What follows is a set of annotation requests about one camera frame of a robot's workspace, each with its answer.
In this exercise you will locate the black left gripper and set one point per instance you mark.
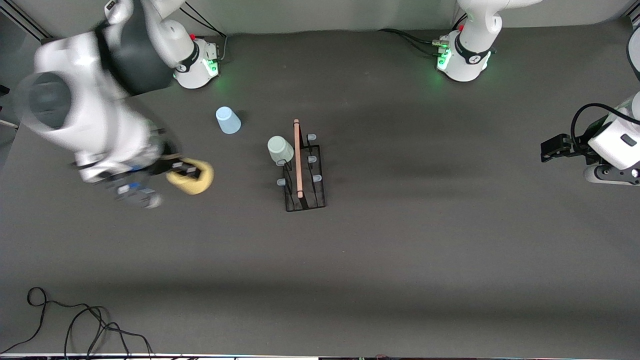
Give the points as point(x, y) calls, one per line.
point(575, 151)

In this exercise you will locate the pale green plastic cup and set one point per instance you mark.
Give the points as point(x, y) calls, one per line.
point(280, 149)

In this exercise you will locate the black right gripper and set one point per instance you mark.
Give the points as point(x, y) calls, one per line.
point(168, 163)

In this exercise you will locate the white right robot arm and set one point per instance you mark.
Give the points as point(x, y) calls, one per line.
point(100, 125)

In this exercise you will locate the light blue plastic cup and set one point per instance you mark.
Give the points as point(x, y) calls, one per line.
point(228, 121)

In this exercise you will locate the yellow plastic cup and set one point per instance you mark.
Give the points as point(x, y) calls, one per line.
point(197, 185)

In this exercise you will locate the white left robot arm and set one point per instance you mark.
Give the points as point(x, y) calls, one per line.
point(470, 60)

